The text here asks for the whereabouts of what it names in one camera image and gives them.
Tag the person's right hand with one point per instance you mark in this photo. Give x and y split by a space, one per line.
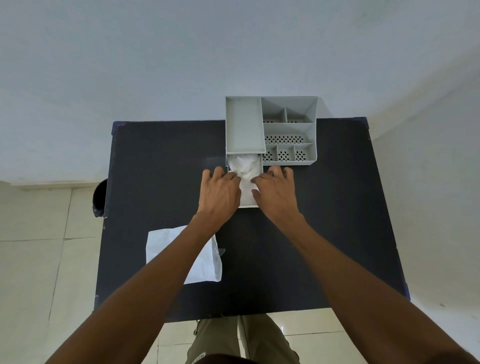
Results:
277 197

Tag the person's olive trousers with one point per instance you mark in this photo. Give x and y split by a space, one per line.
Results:
258 341

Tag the grey organizer drawer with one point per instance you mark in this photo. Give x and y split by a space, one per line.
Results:
247 205

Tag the white paper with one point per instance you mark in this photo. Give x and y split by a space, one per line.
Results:
245 168

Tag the grey desk organizer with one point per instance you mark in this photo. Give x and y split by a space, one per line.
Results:
288 129

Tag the person's left little finger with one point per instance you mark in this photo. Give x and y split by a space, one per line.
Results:
206 175

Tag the black waste bin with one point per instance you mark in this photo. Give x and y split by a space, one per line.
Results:
99 198

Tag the person's left hand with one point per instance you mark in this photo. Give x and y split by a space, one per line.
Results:
219 197

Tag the person's left forearm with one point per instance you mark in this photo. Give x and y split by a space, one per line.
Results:
150 285

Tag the white paper bag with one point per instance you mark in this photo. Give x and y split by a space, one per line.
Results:
159 243

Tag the person's right forearm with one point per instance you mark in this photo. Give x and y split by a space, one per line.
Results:
360 296

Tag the person's right thumb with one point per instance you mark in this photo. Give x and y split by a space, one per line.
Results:
255 194

